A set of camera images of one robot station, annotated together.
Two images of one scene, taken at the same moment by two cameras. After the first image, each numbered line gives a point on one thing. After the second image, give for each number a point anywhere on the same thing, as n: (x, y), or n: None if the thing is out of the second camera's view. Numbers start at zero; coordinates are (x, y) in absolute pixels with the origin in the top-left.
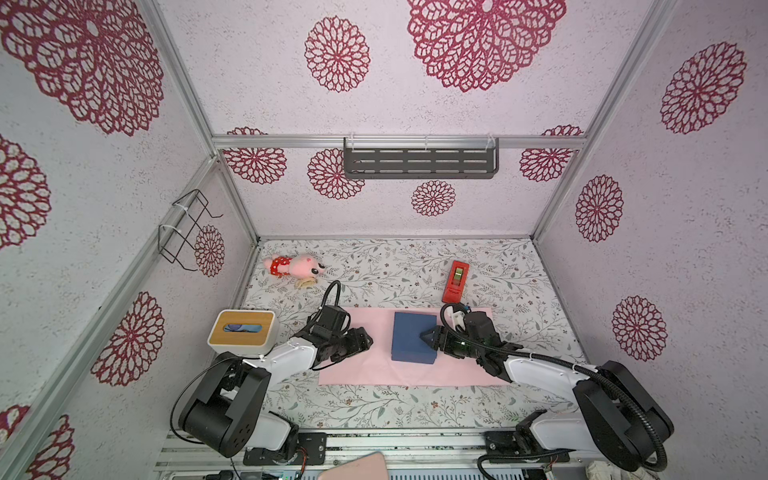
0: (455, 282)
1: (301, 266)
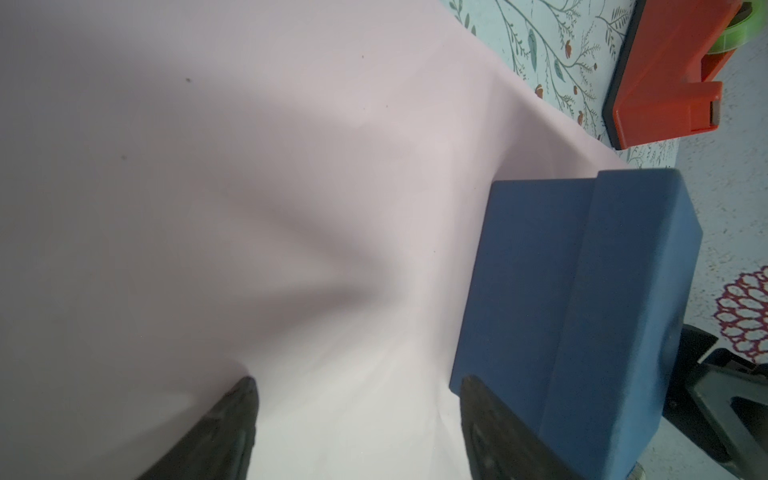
0: (665, 84)
1: None
